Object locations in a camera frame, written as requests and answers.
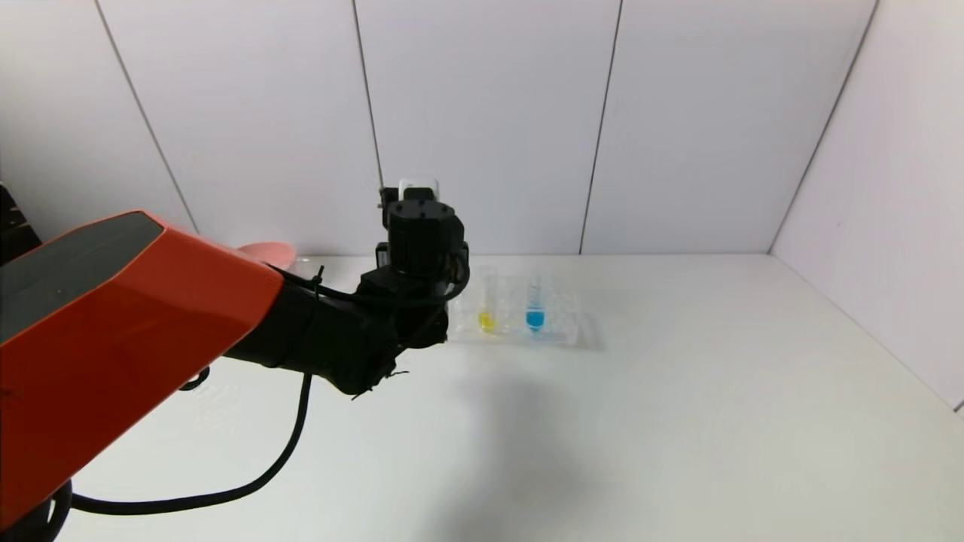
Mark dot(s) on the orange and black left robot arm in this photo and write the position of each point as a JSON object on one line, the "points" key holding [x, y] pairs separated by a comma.
{"points": [[113, 324]]}

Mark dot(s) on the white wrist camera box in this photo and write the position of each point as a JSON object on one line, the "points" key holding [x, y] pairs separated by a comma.
{"points": [[419, 185]]}

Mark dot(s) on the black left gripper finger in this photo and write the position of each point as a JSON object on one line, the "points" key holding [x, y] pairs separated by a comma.
{"points": [[382, 256]]}

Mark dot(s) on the clear acrylic test tube rack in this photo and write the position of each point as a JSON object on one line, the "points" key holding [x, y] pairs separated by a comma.
{"points": [[561, 320]]}

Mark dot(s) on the test tube with blue pigment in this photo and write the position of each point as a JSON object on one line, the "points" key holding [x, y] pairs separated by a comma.
{"points": [[535, 320]]}

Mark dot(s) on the test tube with yellow pigment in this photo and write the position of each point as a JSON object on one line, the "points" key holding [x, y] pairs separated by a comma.
{"points": [[487, 321]]}

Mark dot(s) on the pink plastic bowl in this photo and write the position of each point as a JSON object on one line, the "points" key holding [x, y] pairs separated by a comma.
{"points": [[271, 251]]}

